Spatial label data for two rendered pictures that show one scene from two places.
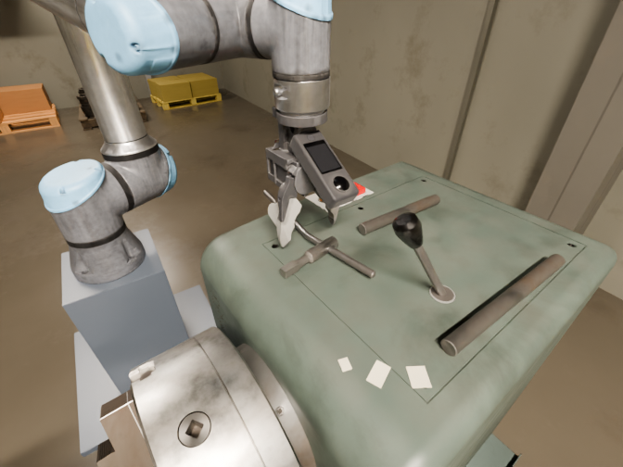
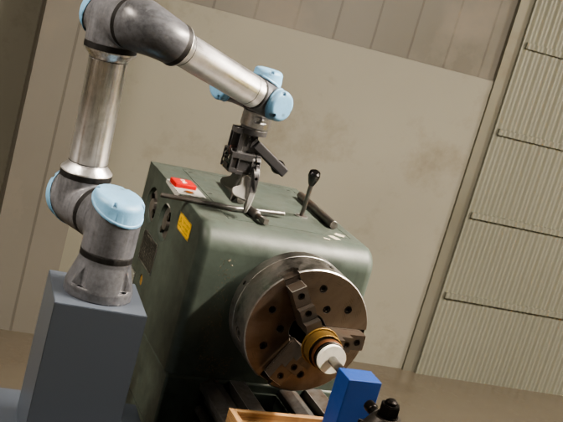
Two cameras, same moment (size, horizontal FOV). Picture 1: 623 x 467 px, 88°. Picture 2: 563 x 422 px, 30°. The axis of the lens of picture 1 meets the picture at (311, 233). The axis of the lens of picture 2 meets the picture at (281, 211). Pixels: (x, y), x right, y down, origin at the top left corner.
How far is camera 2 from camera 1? 2.55 m
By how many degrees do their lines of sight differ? 72
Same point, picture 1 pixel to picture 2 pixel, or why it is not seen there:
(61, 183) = (136, 201)
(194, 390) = (315, 261)
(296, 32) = not seen: hidden behind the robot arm
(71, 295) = (135, 311)
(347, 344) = (317, 234)
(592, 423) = not seen: outside the picture
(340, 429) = (346, 255)
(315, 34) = not seen: hidden behind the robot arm
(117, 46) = (285, 111)
